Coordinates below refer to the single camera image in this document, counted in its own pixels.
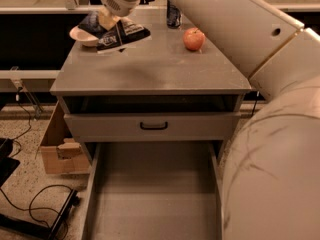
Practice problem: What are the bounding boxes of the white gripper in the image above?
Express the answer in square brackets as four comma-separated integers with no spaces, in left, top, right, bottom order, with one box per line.
[98,0,140,30]

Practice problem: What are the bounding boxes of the blue chip bag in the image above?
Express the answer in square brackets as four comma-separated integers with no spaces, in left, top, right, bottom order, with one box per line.
[78,11,151,53]

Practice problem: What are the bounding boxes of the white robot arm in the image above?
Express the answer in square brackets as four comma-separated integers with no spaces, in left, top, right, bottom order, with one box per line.
[101,0,320,240]

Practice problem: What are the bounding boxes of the grey drawer cabinet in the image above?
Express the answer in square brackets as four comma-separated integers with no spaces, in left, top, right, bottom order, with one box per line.
[50,7,253,165]

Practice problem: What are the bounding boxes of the closed grey drawer front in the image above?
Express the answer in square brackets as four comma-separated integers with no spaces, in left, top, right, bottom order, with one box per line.
[64,112,240,142]

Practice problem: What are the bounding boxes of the open grey lower drawer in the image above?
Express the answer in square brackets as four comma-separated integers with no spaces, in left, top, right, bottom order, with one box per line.
[80,141,222,240]

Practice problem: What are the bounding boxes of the white paper bowl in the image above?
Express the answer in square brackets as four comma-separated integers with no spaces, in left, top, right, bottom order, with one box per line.
[69,26,98,47]

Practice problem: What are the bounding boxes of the blue soda can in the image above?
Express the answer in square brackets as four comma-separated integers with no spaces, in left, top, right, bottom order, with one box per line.
[166,0,181,29]

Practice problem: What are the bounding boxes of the red apple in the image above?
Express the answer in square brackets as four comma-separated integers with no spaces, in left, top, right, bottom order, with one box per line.
[183,27,206,51]

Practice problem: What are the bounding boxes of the cardboard box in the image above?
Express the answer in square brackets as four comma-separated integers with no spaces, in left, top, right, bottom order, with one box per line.
[40,103,90,174]

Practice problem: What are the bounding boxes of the black stand base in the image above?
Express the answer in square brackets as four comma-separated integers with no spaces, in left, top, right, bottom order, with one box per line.
[0,138,79,240]

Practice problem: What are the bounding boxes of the black drawer handle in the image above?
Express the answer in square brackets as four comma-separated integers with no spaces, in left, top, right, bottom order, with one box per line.
[139,122,168,131]

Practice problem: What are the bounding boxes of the black cable left floor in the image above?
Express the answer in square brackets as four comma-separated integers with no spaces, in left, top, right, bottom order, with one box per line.
[0,87,34,158]

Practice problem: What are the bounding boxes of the black power cable right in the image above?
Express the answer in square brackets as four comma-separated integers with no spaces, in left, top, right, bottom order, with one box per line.
[249,90,261,118]

